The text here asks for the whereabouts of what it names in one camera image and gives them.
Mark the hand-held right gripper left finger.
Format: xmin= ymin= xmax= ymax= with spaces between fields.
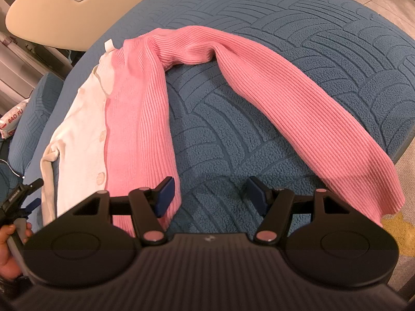
xmin=71 ymin=176 xmax=176 ymax=246

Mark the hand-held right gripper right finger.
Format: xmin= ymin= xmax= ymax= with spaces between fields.
xmin=247 ymin=176 xmax=352 ymax=246

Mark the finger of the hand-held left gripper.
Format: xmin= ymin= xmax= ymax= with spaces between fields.
xmin=26 ymin=197 xmax=42 ymax=214
xmin=20 ymin=178 xmax=45 ymax=195

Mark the pink and white knit sweater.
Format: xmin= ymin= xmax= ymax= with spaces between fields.
xmin=40 ymin=27 xmax=406 ymax=234

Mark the person's left hand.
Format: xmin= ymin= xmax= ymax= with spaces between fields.
xmin=0 ymin=222 xmax=33 ymax=278

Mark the white tissue packet red print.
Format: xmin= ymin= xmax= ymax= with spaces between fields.
xmin=0 ymin=97 xmax=32 ymax=140

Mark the blue sofa cushion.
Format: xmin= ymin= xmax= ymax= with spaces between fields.
xmin=10 ymin=73 xmax=64 ymax=176

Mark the white cabinet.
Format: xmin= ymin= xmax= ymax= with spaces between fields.
xmin=0 ymin=32 xmax=73 ymax=106

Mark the blue textured sofa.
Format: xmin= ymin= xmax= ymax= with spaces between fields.
xmin=10 ymin=0 xmax=415 ymax=234

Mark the beige and yellow rug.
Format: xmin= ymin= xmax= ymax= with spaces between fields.
xmin=378 ymin=154 xmax=415 ymax=268

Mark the cream oval table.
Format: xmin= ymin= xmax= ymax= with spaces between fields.
xmin=5 ymin=0 xmax=182 ymax=52

